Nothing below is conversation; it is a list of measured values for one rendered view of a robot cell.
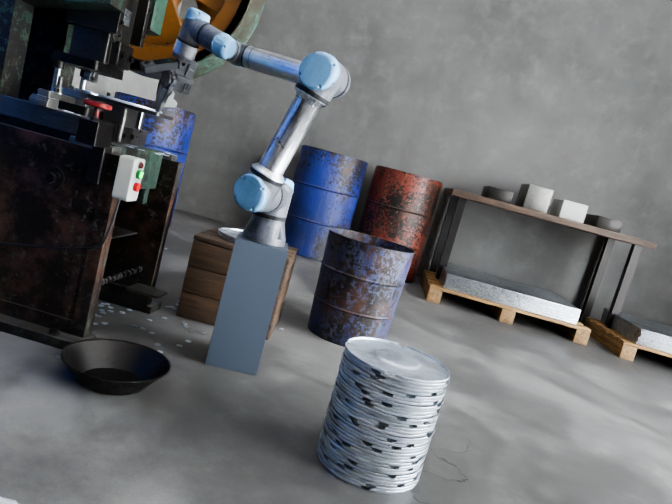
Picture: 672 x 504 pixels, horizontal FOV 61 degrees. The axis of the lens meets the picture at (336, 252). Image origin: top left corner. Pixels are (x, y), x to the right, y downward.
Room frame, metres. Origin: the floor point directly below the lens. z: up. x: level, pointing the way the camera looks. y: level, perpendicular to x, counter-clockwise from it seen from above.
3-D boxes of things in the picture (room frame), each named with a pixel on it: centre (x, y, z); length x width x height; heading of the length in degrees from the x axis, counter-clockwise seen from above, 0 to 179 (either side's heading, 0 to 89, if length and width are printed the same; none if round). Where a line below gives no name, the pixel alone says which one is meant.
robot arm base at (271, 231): (1.95, 0.25, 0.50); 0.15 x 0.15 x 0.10
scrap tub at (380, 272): (2.67, -0.15, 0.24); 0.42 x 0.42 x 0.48
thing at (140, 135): (2.01, 0.99, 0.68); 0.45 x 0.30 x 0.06; 177
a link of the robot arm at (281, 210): (1.95, 0.26, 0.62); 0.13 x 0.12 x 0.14; 163
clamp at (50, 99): (1.84, 1.00, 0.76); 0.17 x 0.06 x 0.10; 177
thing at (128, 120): (2.00, 0.82, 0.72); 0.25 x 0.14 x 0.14; 87
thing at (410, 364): (1.48, -0.23, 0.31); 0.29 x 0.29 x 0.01
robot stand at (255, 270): (1.95, 0.25, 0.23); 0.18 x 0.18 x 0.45; 7
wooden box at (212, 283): (2.46, 0.37, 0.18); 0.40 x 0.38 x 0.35; 90
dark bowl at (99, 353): (1.55, 0.53, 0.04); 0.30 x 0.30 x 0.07
